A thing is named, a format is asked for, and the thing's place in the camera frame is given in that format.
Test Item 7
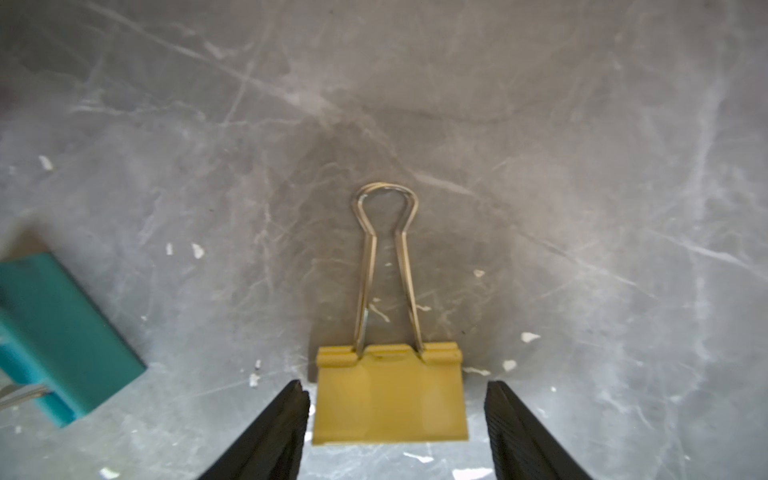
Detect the teal binder clip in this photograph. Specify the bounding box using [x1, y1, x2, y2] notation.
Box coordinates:
[1, 252, 146, 427]

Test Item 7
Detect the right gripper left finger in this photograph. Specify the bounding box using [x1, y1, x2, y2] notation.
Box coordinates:
[200, 380, 310, 480]

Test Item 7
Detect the small yellow binder clip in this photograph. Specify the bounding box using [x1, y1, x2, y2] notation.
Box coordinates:
[312, 182, 469, 445]

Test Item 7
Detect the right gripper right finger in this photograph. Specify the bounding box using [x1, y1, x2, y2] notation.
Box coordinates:
[484, 381, 591, 480]

